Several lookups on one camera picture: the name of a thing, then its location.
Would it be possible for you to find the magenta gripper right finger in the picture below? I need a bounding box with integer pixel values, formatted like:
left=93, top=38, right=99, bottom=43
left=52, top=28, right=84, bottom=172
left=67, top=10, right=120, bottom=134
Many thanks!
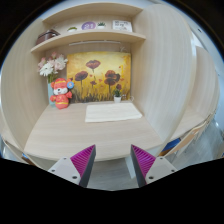
left=131, top=145, right=177, bottom=187

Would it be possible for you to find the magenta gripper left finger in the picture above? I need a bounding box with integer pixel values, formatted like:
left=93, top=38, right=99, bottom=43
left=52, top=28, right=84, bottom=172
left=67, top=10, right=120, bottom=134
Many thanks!
left=49, top=145, right=96, bottom=187

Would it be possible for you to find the cream folded towel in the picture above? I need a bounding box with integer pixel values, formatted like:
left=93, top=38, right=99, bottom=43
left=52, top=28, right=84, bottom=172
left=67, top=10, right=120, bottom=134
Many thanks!
left=85, top=103, right=142, bottom=123

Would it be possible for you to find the wooden chair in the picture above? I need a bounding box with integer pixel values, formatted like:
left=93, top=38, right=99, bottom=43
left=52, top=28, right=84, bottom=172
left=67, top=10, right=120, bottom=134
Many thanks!
left=160, top=114, right=214, bottom=156

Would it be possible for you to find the small potted plant on desk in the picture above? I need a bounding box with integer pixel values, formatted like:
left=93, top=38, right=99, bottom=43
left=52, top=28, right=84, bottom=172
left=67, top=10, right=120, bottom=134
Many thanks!
left=113, top=84, right=122, bottom=103

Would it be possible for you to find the light blue vase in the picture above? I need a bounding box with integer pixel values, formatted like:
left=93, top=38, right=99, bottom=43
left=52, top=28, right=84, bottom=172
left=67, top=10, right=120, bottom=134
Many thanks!
left=48, top=83, right=56, bottom=107

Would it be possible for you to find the red plush toy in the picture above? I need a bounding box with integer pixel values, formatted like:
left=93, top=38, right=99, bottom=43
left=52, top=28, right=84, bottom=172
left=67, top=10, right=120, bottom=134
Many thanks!
left=50, top=78, right=74, bottom=109

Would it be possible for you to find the poppy flower painting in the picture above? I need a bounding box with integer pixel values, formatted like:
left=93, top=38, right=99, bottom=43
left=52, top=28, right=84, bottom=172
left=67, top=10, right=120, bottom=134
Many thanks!
left=66, top=51, right=131, bottom=103

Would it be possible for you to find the pink white flower bouquet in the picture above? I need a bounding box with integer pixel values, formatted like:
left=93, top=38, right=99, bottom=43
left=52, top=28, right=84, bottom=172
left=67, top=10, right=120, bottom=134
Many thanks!
left=38, top=52, right=68, bottom=83

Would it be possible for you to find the light wooden shelf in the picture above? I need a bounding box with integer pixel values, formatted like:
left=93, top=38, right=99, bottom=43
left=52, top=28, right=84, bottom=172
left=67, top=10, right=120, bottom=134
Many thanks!
left=31, top=29, right=146, bottom=53

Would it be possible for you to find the brown box on shelf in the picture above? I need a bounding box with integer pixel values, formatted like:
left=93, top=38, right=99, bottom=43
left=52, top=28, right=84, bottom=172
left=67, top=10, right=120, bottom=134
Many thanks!
left=36, top=29, right=59, bottom=44

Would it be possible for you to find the small green white bowl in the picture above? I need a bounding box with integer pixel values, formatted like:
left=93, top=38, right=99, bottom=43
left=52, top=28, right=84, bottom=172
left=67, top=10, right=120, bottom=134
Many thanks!
left=67, top=26, right=77, bottom=32

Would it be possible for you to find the purple round sign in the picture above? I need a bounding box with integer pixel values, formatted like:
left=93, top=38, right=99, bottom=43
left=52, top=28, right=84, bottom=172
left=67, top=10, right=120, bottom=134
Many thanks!
left=81, top=21, right=96, bottom=30

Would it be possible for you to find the small green plant on shelf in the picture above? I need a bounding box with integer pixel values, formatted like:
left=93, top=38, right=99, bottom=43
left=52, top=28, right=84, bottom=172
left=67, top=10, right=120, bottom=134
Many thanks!
left=97, top=22, right=106, bottom=29

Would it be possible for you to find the white framed card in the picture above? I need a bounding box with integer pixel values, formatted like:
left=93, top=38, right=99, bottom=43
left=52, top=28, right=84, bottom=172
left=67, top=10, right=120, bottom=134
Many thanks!
left=112, top=20, right=132, bottom=32

